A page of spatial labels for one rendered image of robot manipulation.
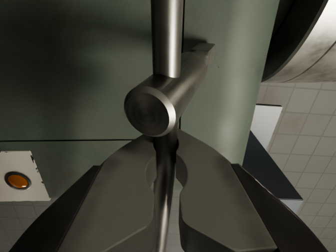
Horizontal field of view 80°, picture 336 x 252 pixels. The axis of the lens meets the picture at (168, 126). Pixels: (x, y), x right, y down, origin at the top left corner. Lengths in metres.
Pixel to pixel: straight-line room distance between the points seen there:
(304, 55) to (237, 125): 0.11
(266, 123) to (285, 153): 1.24
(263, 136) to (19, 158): 0.81
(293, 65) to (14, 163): 0.34
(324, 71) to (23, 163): 0.37
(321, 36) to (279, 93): 1.50
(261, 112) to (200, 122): 0.65
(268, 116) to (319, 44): 0.61
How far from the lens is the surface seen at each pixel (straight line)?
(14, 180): 0.30
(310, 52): 0.28
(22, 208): 2.68
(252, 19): 0.20
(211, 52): 0.16
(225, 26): 0.19
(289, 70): 0.30
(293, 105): 1.86
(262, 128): 0.88
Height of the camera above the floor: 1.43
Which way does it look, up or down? 61 degrees down
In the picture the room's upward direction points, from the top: 177 degrees clockwise
